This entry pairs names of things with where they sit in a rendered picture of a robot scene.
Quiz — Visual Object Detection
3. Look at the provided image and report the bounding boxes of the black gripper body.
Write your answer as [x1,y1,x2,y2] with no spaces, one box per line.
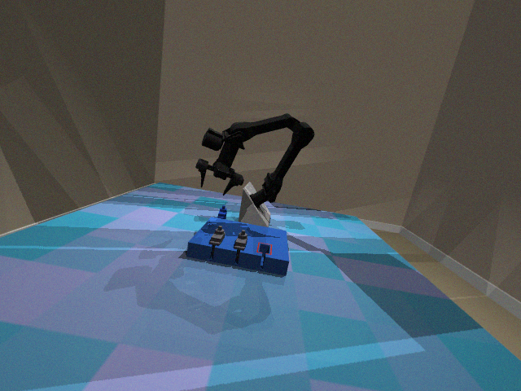
[195,153,244,186]

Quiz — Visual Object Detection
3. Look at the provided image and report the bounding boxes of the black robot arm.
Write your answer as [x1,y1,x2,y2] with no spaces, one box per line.
[202,113,314,208]

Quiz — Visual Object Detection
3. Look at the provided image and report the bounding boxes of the blue flat rectangular deck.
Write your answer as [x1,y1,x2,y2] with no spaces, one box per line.
[186,217,289,276]

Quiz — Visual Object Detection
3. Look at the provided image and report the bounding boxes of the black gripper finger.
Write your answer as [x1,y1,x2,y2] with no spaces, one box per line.
[223,178,238,195]
[198,170,206,187]

